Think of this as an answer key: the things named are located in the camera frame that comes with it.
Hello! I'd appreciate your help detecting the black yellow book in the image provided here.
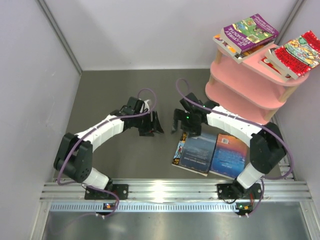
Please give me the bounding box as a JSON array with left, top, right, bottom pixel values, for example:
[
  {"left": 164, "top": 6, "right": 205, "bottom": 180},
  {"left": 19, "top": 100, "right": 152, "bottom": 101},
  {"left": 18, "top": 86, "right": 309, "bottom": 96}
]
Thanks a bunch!
[{"left": 171, "top": 132, "right": 188, "bottom": 166}]

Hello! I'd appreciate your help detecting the blue orange paperback book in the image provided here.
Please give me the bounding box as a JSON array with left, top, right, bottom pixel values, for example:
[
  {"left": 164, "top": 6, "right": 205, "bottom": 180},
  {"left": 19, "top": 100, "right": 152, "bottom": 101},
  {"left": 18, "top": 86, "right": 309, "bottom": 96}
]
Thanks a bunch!
[{"left": 209, "top": 133, "right": 249, "bottom": 179}]

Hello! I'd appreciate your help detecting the dark brown paperback book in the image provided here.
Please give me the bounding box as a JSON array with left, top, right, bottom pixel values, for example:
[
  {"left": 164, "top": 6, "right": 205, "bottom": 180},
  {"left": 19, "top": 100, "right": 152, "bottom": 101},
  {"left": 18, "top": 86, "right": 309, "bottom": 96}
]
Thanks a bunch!
[{"left": 232, "top": 45, "right": 268, "bottom": 64}]

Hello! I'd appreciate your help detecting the Roald Dahl Charlie book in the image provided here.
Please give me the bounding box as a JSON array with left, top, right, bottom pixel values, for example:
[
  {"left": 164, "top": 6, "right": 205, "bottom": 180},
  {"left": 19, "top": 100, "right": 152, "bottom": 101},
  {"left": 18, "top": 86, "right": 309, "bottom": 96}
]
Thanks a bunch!
[{"left": 212, "top": 34, "right": 238, "bottom": 57}]

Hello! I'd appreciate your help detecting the red 13-storey treehouse book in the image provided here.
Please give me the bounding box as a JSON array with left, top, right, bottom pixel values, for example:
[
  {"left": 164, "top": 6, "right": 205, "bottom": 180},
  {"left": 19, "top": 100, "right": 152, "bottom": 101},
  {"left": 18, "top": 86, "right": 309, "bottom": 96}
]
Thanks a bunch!
[{"left": 259, "top": 57, "right": 292, "bottom": 82}]

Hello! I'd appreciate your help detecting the yellow illustrated paperback book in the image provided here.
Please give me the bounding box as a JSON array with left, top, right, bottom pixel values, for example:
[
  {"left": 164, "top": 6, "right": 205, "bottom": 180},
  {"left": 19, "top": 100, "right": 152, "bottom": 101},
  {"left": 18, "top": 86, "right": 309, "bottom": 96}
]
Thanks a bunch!
[{"left": 265, "top": 47, "right": 292, "bottom": 81}]

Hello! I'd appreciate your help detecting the purple 117-storey treehouse book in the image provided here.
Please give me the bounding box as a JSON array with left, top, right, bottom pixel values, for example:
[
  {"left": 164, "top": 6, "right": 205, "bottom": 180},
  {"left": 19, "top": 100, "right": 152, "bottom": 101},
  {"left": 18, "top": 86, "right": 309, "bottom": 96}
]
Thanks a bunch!
[{"left": 219, "top": 13, "right": 279, "bottom": 54}]

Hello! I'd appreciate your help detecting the red starred book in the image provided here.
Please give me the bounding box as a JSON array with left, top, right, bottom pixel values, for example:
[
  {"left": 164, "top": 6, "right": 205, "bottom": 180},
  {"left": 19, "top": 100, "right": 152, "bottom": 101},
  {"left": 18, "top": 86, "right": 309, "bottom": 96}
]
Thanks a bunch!
[{"left": 274, "top": 30, "right": 320, "bottom": 80}]

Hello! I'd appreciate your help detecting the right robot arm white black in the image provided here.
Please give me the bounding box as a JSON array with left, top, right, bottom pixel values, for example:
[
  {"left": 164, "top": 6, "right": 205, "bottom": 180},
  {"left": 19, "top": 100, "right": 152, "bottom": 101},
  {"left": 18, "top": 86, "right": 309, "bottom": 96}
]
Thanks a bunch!
[{"left": 171, "top": 93, "right": 287, "bottom": 203}]

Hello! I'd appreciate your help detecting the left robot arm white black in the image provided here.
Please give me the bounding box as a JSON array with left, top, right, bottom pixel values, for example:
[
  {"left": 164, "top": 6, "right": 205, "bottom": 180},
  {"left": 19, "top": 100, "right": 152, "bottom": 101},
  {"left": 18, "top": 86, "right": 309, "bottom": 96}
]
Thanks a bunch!
[{"left": 53, "top": 97, "right": 164, "bottom": 197}]

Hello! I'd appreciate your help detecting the pink three-tier shelf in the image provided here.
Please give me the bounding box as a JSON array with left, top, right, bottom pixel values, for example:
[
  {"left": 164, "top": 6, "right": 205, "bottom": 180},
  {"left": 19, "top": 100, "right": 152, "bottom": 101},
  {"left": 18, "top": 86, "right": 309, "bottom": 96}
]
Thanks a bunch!
[{"left": 205, "top": 46, "right": 309, "bottom": 124}]

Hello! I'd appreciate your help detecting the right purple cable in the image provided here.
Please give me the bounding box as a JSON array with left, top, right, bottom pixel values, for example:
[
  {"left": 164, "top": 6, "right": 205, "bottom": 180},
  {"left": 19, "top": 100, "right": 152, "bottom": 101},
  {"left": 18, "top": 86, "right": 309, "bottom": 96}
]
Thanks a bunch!
[{"left": 175, "top": 78, "right": 294, "bottom": 219}]

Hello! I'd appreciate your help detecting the aluminium mounting rail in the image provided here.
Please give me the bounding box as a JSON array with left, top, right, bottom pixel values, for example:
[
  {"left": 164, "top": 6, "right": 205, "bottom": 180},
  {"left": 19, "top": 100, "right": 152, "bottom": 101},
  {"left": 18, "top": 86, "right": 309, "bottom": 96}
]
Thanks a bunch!
[{"left": 40, "top": 178, "right": 312, "bottom": 203}]

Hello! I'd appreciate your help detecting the perforated cable duct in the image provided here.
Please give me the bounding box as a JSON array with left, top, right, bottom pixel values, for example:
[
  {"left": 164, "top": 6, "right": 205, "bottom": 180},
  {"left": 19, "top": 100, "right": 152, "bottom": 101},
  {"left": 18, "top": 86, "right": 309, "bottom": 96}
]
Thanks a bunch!
[{"left": 50, "top": 202, "right": 251, "bottom": 213}]

